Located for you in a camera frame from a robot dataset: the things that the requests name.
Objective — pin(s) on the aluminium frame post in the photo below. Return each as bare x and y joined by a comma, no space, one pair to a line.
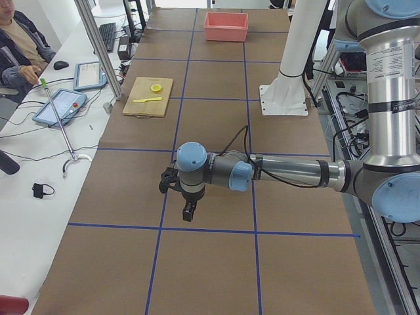
95,38

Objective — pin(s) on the teach pendant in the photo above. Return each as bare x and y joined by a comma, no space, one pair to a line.
89,75
67,104

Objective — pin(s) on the wooden cutting board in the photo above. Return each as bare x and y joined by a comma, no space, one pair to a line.
141,89

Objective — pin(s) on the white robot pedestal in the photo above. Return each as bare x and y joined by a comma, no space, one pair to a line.
285,96

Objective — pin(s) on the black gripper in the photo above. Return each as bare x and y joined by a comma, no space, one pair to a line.
191,198

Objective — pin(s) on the black power adapter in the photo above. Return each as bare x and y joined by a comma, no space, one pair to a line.
124,48

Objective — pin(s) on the yellow plastic knife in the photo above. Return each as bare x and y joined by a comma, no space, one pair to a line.
143,100

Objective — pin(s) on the near teach pendant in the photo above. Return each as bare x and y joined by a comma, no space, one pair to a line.
67,104

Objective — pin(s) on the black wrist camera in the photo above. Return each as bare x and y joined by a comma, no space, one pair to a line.
169,180

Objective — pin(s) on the black keyboard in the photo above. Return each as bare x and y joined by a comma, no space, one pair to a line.
108,35

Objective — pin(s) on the far teach pendant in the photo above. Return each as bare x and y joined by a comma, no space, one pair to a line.
89,75

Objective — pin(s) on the black computer mouse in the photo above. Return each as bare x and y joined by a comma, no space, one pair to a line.
60,65

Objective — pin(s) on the metal reacher grabber stick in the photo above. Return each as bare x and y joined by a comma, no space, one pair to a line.
74,156

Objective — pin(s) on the person in grey jacket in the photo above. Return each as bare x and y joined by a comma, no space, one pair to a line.
25,52

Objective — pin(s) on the small black clip device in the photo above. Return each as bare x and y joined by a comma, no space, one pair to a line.
41,190

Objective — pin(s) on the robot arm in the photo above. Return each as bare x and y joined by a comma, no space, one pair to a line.
388,178

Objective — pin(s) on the pink plastic bin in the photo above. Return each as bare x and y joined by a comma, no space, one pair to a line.
226,26

